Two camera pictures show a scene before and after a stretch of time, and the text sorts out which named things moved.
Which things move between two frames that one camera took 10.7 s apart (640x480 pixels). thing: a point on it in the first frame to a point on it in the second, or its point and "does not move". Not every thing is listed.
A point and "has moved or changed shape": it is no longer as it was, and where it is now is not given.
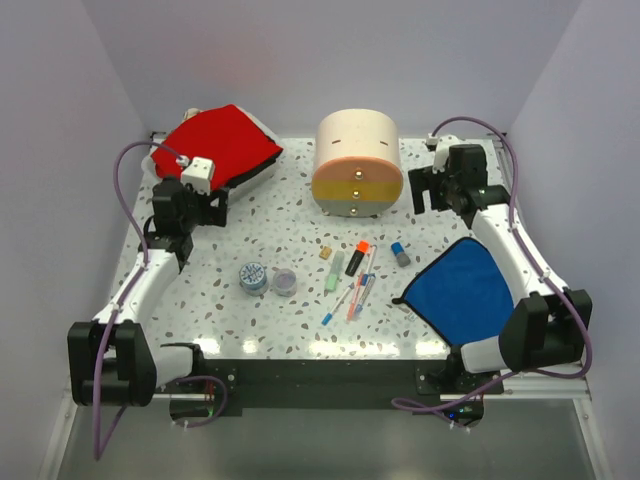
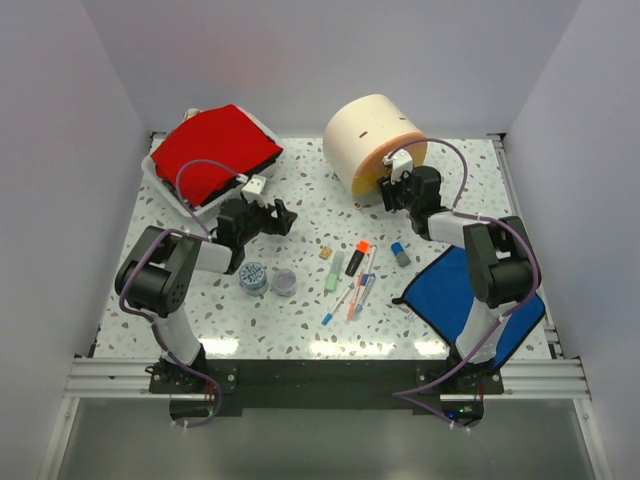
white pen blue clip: (368, 280) does not move
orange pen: (350, 313) does not move
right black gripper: (424, 179) to (388, 190)
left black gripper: (214, 216) to (282, 224)
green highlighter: (330, 283) does not move
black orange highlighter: (354, 264) does not move
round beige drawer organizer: (357, 170) has moved or changed shape
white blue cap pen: (325, 321) does not move
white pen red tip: (373, 249) does not move
